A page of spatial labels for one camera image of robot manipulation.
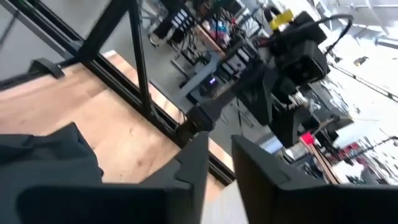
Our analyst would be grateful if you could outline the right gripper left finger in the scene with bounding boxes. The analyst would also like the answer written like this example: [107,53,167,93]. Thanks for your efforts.
[17,131,210,224]

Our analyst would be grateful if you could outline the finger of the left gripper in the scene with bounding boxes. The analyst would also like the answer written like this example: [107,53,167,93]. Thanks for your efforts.
[269,104,301,149]
[234,65,275,126]

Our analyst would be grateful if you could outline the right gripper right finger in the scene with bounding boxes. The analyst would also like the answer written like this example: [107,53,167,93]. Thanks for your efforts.
[231,134,398,224]

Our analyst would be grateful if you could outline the large dark green garment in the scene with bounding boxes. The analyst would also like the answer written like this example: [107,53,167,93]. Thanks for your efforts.
[0,122,105,224]

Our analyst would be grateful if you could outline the small red object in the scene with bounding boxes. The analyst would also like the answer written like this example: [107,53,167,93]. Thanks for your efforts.
[300,131,316,146]

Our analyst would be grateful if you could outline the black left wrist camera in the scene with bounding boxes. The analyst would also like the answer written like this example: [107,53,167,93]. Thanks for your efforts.
[275,40,331,87]

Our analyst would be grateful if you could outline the yellow cable tag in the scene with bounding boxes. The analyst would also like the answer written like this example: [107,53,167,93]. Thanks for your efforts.
[269,8,295,31]

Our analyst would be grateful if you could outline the black metal table frame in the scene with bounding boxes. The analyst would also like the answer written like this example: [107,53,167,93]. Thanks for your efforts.
[0,0,237,187]

